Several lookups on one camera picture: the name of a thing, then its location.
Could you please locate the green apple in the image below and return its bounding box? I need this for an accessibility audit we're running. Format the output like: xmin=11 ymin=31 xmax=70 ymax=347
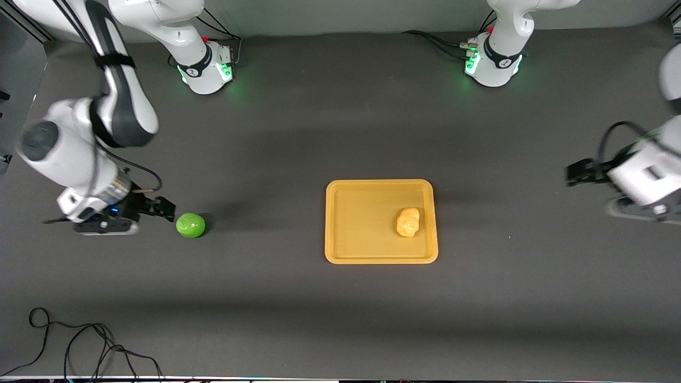
xmin=176 ymin=213 xmax=206 ymax=238

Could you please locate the yellow potato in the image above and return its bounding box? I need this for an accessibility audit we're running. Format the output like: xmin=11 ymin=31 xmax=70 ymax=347
xmin=396 ymin=207 xmax=421 ymax=238

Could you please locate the yellow plastic tray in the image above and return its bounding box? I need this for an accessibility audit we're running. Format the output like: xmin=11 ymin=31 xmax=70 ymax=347
xmin=325 ymin=179 xmax=439 ymax=265

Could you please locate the dark grey table mat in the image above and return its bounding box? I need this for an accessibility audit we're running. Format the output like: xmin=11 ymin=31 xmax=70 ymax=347
xmin=0 ymin=20 xmax=681 ymax=379

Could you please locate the thin black loose cable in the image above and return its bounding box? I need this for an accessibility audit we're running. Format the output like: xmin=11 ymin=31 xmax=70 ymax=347
xmin=0 ymin=307 xmax=163 ymax=381

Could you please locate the black right arm base cable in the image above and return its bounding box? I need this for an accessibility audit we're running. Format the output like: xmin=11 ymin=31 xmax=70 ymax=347
xmin=196 ymin=10 xmax=243 ymax=68

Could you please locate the black arm base cable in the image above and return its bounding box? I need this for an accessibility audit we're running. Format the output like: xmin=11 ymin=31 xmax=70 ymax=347
xmin=402 ymin=30 xmax=478 ymax=60
xmin=196 ymin=10 xmax=243 ymax=68

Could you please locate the black left arm base cable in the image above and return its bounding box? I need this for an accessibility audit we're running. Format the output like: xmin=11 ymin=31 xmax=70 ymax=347
xmin=402 ymin=30 xmax=478 ymax=60

